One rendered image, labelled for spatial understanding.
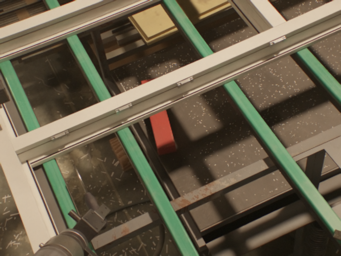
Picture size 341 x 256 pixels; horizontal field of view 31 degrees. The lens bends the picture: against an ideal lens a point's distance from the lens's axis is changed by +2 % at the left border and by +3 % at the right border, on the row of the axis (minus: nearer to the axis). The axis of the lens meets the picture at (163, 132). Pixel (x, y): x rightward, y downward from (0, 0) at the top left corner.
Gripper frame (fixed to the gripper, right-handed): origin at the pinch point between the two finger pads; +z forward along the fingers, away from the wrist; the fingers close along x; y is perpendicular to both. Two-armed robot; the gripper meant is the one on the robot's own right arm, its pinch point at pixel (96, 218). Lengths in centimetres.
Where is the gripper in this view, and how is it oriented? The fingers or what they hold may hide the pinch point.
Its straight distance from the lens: 147.7
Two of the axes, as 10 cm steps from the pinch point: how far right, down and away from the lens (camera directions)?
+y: -7.5, -6.7, 0.2
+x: -6.0, 6.9, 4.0
